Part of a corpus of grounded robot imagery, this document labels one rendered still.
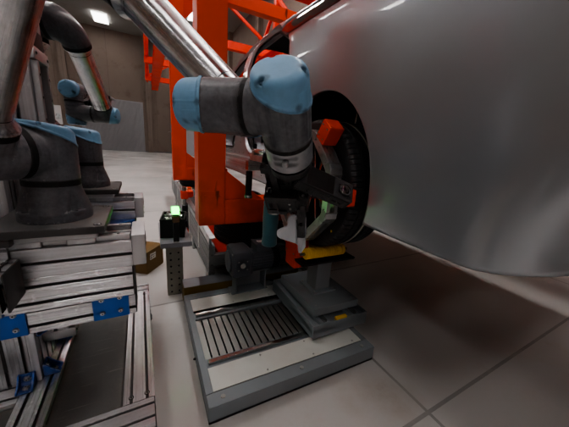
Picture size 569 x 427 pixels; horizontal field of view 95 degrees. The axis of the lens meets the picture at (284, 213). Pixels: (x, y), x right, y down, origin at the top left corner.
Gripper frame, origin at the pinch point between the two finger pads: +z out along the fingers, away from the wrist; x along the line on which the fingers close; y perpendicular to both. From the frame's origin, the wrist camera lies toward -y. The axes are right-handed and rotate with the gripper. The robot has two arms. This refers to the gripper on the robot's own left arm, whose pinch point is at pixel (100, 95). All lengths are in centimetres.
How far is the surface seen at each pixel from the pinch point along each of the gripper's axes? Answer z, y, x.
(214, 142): -18, 12, 66
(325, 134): -72, -1, 111
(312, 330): -76, 93, 127
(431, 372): -97, 100, 185
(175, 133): 169, 13, 17
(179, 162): 170, 46, 25
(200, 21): -20, -46, 50
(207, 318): -47, 109, 76
